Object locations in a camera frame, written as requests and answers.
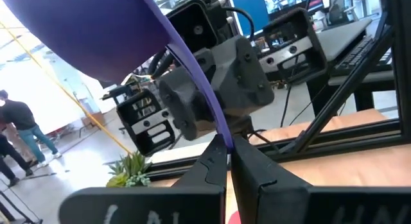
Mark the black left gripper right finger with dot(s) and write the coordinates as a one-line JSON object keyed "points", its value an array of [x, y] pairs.
{"points": [[273, 201]]}

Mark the purple measuring cup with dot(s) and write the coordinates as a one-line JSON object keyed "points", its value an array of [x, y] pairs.
{"points": [[96, 34]]}

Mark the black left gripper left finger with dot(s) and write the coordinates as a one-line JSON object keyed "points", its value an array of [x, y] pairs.
{"points": [[192, 201]]}

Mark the black keyboard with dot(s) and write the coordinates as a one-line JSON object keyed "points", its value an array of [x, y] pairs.
{"points": [[356, 55]]}

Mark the person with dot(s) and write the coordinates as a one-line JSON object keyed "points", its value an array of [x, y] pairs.
{"points": [[19, 116], [9, 153]]}

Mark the black office chair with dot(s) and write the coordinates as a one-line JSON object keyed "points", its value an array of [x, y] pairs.
{"points": [[335, 9]]}

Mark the grey desk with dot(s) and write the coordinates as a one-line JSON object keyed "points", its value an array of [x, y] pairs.
{"points": [[340, 38]]}

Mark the blue display wall panel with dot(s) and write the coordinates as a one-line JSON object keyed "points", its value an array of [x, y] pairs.
{"points": [[250, 12]]}

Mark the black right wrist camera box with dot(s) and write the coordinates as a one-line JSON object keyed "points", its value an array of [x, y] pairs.
{"points": [[192, 28]]}

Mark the black aluminium table frame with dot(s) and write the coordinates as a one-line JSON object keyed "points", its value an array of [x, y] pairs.
{"points": [[403, 73]]}

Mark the brown cardboard box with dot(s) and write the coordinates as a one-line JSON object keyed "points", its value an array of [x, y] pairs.
{"points": [[99, 118]]}

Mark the potted succulent plant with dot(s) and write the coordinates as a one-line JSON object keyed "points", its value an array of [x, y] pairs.
{"points": [[128, 172]]}

